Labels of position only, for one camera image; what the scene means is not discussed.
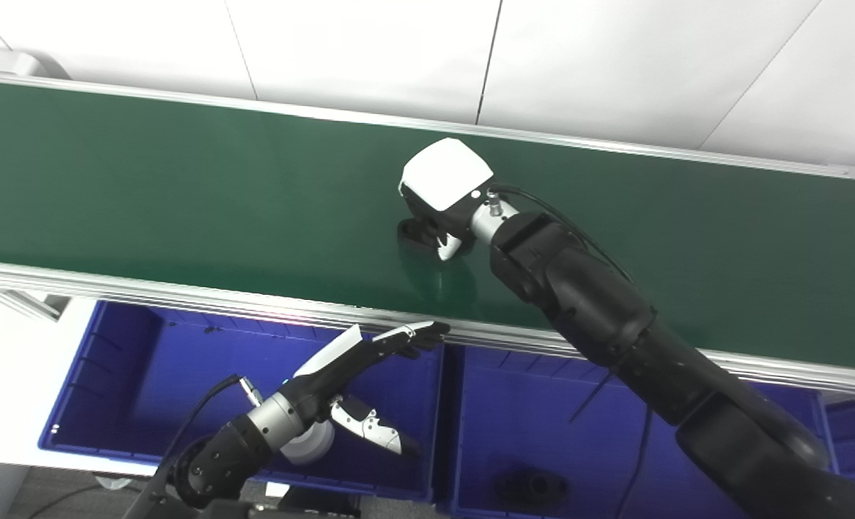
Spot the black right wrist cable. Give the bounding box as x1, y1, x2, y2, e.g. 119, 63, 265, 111
489, 184, 653, 519

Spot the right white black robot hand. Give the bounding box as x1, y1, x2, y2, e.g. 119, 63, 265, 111
397, 137, 497, 262

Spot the grey conveyor end cover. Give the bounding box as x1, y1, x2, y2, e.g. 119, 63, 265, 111
0, 45, 72, 79

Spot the white cylinder part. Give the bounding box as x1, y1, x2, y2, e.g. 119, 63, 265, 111
280, 420, 337, 466

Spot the aluminium conveyor support bracket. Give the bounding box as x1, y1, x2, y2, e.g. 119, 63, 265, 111
0, 285, 72, 322

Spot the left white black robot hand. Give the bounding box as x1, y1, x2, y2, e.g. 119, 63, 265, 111
280, 321, 452, 457

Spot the black flange part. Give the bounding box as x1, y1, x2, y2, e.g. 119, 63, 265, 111
494, 469, 570, 506
397, 218, 441, 253

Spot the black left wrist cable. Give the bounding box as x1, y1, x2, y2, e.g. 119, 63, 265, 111
157, 373, 264, 476

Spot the aluminium conveyor side rail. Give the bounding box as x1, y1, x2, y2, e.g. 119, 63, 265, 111
0, 68, 855, 185
0, 258, 855, 398

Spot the green conveyor belt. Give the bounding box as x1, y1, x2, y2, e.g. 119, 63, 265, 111
0, 78, 855, 374

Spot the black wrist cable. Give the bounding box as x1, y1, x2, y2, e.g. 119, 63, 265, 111
157, 373, 264, 476
489, 184, 653, 519

